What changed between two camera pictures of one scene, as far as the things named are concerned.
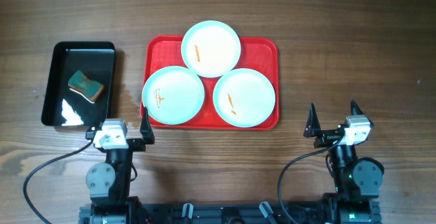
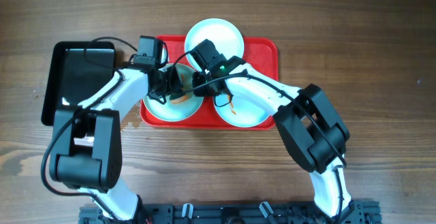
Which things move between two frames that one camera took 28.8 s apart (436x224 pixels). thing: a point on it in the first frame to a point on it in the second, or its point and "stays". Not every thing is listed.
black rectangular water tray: [64, 107] stays
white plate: [244, 97] stays
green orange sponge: [83, 84] to [182, 99]
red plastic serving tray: [258, 53] stays
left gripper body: [133, 144] to [163, 85]
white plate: [211, 48] stays
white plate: [173, 95] stays
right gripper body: [330, 137] to [201, 85]
